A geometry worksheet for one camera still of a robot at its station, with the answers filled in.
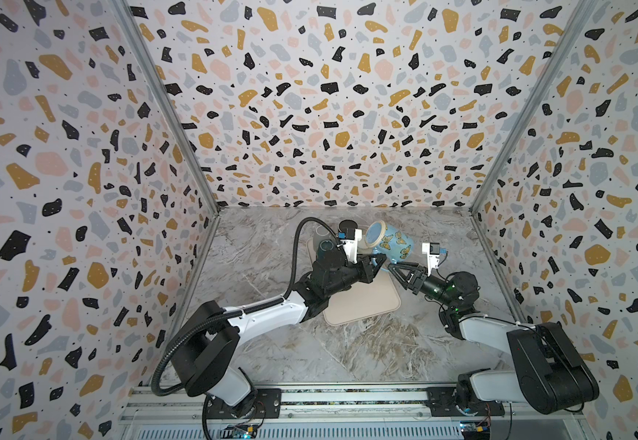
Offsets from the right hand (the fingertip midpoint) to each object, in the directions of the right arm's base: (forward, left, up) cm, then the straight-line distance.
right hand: (393, 269), depth 77 cm
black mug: (+26, +12, -12) cm, 32 cm away
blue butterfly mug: (+3, +3, +9) cm, 10 cm away
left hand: (0, +1, +5) cm, 6 cm away
